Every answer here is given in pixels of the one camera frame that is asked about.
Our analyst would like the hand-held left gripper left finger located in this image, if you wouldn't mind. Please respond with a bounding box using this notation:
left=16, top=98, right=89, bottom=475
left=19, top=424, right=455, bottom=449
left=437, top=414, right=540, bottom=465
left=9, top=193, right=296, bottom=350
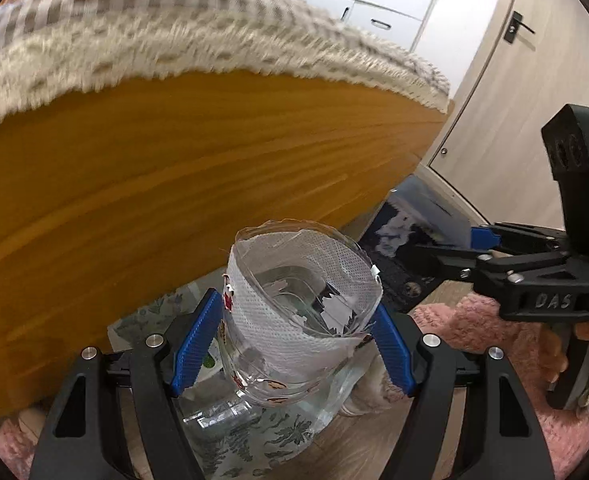
left=28, top=287, right=224, bottom=480

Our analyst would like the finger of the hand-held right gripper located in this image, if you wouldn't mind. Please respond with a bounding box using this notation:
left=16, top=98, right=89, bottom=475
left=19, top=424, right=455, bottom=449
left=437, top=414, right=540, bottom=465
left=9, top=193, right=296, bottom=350
left=469, top=223, right=571, bottom=261
left=408, top=241, right=530, bottom=283

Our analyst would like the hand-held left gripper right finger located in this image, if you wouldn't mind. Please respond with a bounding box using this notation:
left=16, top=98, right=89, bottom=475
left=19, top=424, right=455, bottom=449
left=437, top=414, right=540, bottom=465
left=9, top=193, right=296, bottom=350
left=373, top=304, right=557, bottom=480

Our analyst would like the clear cut plastic bottle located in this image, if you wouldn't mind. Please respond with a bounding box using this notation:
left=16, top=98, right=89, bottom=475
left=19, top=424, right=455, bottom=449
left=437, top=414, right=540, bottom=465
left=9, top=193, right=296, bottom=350
left=179, top=217, right=384, bottom=443

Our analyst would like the leaf patterned plastic bag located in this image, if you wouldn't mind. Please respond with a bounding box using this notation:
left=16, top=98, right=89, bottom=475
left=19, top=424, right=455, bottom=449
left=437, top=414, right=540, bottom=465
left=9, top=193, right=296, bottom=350
left=107, top=285, right=375, bottom=480

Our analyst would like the person's right hand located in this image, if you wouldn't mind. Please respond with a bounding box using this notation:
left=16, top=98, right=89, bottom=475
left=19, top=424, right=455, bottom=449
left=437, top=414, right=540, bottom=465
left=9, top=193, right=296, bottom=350
left=539, top=321, right=589, bottom=386

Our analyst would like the dark printed floor mat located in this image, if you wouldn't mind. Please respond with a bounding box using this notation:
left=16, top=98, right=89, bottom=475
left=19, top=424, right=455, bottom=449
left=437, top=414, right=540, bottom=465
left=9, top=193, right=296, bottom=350
left=359, top=174, right=477, bottom=313

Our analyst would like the beige right slipper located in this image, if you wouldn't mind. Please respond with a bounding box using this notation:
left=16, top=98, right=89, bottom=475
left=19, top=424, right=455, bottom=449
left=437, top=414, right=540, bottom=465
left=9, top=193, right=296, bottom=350
left=341, top=355, right=412, bottom=417

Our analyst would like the person's pink fleece right leg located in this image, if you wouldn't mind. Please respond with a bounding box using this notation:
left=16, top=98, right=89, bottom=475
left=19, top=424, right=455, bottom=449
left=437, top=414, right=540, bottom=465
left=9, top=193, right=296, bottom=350
left=408, top=292, right=589, bottom=461

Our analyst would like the person's pink fleece leg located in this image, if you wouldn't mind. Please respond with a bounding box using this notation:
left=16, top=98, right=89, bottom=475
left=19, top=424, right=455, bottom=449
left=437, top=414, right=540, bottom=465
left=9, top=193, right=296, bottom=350
left=0, top=417, right=42, bottom=480
left=408, top=292, right=589, bottom=461

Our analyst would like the clear plastic jar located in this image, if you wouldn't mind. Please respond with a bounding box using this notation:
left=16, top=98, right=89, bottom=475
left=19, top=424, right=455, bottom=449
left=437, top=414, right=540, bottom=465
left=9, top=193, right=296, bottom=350
left=227, top=230, right=382, bottom=371

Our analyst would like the light wood door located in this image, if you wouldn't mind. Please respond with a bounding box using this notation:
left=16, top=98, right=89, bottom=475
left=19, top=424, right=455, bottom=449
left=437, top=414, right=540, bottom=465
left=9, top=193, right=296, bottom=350
left=421, top=0, right=589, bottom=241

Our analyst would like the wooden bed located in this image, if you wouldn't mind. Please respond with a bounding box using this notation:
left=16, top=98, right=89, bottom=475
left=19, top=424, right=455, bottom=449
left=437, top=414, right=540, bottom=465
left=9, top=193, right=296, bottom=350
left=0, top=67, right=455, bottom=421

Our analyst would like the person's pink fleece left leg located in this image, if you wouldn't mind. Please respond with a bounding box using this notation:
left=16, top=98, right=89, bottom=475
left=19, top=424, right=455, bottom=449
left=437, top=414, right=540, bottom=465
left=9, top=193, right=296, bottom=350
left=0, top=417, right=42, bottom=480

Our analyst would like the black door handle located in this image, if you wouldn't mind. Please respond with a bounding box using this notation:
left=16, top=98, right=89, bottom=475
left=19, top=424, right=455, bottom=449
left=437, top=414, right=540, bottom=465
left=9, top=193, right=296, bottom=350
left=504, top=10, right=536, bottom=43

